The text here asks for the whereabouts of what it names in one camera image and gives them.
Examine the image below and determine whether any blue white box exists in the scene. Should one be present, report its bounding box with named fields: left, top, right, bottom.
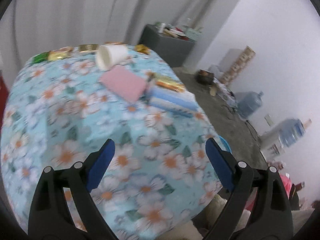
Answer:
left=145, top=86, right=198, bottom=118

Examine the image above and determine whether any pink sponge cloth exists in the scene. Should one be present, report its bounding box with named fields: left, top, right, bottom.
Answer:
left=99, top=65, right=147, bottom=103

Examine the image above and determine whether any white paper cup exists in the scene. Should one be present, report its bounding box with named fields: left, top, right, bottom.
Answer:
left=95, top=44, right=129, bottom=71

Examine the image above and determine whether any blue trash bin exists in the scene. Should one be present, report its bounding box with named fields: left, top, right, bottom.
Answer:
left=218, top=135, right=232, bottom=153

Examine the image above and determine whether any blue water jug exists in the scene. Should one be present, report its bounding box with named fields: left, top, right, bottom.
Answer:
left=236, top=92, right=264, bottom=120
left=279, top=118, right=306, bottom=147

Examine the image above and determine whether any floral blue tablecloth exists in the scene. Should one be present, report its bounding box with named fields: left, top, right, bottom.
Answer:
left=1, top=48, right=221, bottom=239

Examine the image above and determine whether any dark basket on floor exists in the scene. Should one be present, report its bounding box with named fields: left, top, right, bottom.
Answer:
left=196, top=70, right=214, bottom=86

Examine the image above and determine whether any green candy wrapper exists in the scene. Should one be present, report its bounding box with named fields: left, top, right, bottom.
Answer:
left=32, top=51, right=50, bottom=64

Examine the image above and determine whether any gold wrapper on box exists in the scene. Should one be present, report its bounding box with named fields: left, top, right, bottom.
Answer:
left=153, top=73, right=185, bottom=93

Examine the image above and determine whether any gold candy wrapper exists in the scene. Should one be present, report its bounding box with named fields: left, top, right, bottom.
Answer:
left=78, top=44, right=99, bottom=53

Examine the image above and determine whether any dark grey cabinet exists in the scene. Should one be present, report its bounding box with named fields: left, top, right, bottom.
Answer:
left=138, top=24, right=196, bottom=68

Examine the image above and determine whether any grey curtain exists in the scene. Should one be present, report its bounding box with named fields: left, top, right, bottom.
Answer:
left=1, top=0, right=240, bottom=64

